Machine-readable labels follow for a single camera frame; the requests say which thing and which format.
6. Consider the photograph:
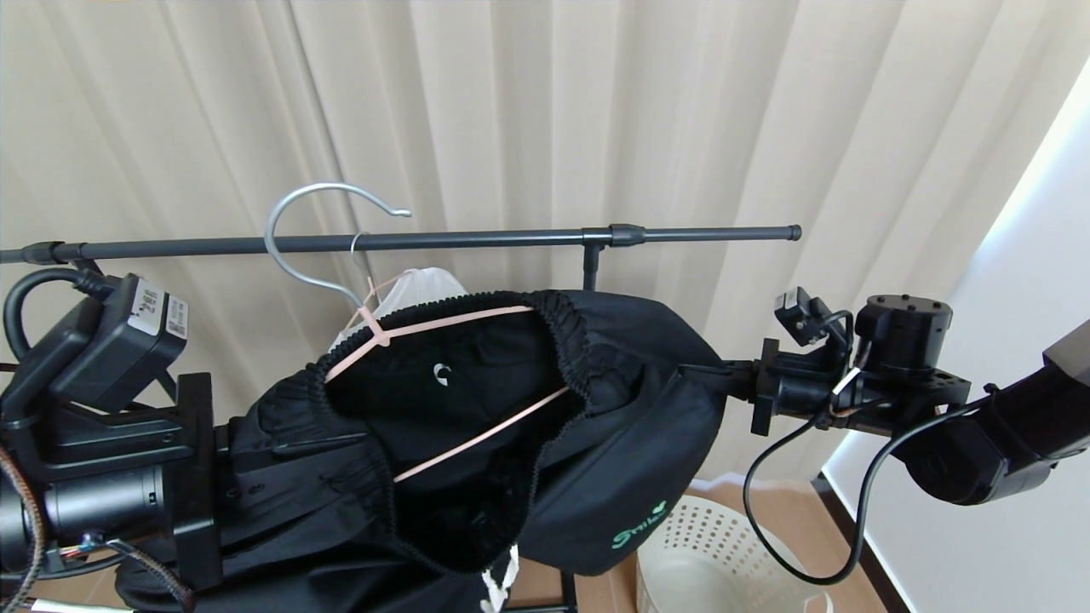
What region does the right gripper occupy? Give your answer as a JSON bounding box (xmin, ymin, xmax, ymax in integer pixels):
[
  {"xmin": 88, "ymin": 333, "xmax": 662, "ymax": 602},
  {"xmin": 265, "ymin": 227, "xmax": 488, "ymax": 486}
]
[{"xmin": 748, "ymin": 338, "xmax": 854, "ymax": 438}]

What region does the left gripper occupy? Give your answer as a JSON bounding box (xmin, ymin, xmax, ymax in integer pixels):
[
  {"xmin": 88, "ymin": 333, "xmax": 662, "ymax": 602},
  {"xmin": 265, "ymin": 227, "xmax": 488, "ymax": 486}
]
[{"xmin": 0, "ymin": 371, "xmax": 226, "ymax": 590}]

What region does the black garment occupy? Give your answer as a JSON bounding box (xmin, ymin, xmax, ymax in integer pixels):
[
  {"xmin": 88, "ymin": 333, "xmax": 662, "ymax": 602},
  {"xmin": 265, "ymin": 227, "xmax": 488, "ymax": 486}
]
[{"xmin": 113, "ymin": 289, "xmax": 730, "ymax": 613}]

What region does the pink clothes hanger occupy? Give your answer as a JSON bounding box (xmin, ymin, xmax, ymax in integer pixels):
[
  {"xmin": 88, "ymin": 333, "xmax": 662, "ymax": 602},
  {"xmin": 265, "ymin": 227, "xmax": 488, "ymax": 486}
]
[
  {"xmin": 345, "ymin": 232, "xmax": 411, "ymax": 335},
  {"xmin": 263, "ymin": 182, "xmax": 573, "ymax": 484}
]

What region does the white printed t-shirt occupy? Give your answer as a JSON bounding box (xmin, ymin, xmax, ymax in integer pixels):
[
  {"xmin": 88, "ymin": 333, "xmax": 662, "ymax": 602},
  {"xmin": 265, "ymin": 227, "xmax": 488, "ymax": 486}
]
[{"xmin": 328, "ymin": 266, "xmax": 471, "ymax": 352}]

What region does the white laundry basket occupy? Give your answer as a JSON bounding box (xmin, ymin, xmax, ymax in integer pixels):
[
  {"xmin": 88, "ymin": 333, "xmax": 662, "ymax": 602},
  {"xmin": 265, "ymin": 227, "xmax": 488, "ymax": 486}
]
[{"xmin": 634, "ymin": 495, "xmax": 837, "ymax": 613}]

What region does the black clothes rack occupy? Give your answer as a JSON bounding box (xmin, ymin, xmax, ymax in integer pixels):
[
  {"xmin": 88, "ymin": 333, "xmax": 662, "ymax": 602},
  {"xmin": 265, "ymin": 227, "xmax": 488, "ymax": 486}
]
[{"xmin": 0, "ymin": 224, "xmax": 803, "ymax": 613}]

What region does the beige curtain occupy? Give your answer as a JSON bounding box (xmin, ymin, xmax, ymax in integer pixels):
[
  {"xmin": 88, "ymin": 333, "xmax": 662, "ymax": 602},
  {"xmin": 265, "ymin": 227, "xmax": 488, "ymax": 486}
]
[{"xmin": 0, "ymin": 0, "xmax": 1090, "ymax": 512}]

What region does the black cable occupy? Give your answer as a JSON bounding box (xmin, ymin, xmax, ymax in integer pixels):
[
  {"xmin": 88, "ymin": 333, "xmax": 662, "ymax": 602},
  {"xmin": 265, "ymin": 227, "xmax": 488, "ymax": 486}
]
[{"xmin": 743, "ymin": 398, "xmax": 989, "ymax": 587}]

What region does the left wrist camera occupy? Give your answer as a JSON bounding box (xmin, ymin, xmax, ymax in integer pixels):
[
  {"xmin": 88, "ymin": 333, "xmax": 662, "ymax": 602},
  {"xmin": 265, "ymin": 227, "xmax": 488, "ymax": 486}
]
[{"xmin": 0, "ymin": 267, "xmax": 192, "ymax": 420}]

